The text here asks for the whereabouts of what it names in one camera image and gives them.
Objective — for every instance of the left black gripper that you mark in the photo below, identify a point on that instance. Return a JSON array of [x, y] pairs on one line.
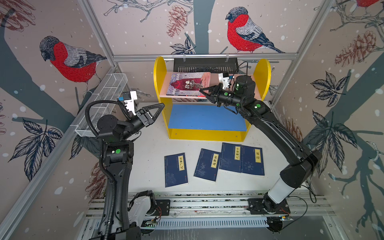
[[139, 115]]

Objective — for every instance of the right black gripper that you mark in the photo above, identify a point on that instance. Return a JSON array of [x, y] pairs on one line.
[[218, 92]]

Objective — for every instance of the red illustrated book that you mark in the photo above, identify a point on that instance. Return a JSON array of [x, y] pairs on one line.
[[188, 84]]

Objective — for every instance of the navy blue book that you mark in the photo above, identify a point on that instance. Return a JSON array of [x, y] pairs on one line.
[[230, 159], [175, 170], [208, 165], [252, 161]]

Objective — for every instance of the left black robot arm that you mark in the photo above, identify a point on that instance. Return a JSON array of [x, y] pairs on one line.
[[122, 219]]

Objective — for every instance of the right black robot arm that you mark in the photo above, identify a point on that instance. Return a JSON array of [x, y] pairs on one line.
[[301, 160]]

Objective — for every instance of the black mesh tray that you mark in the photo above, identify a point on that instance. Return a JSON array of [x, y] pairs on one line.
[[211, 65]]

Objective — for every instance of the yellow pink blue shelf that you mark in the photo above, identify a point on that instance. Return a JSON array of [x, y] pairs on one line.
[[212, 113]]

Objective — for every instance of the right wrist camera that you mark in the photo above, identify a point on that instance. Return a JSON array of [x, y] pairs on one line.
[[225, 79]]

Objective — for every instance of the white wire mesh basket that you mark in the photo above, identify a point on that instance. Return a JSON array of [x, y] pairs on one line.
[[112, 87]]

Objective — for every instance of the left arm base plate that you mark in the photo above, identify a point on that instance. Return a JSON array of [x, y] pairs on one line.
[[162, 209]]

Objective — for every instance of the aluminium mounting rail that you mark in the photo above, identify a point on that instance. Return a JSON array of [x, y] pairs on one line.
[[235, 205]]

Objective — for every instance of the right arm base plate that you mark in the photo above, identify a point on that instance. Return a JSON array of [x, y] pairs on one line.
[[260, 206]]

